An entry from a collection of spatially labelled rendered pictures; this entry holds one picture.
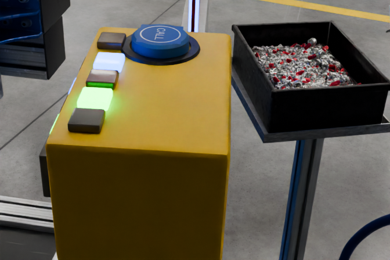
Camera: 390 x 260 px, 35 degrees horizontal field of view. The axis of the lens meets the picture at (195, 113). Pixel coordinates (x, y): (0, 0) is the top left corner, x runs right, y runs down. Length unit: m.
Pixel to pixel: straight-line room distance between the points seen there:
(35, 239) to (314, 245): 0.80
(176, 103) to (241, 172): 1.77
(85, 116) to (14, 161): 1.87
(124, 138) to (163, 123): 0.03
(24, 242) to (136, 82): 1.21
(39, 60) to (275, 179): 1.18
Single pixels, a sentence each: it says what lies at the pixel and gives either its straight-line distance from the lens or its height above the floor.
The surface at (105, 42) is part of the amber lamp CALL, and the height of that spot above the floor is 1.08.
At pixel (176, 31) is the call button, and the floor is 1.08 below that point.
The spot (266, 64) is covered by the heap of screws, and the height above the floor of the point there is 0.85.
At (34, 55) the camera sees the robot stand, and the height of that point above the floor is 0.77.
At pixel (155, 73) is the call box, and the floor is 1.07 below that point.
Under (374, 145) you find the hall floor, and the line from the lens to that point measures 2.38.
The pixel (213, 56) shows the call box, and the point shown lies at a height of 1.07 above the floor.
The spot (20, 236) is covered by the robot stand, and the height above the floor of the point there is 0.21.
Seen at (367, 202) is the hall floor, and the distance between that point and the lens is 2.09.
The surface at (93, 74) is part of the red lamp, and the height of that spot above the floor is 1.08.
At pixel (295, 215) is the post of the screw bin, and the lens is 0.97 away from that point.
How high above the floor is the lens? 1.26
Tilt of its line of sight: 31 degrees down
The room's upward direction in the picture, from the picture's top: 2 degrees clockwise
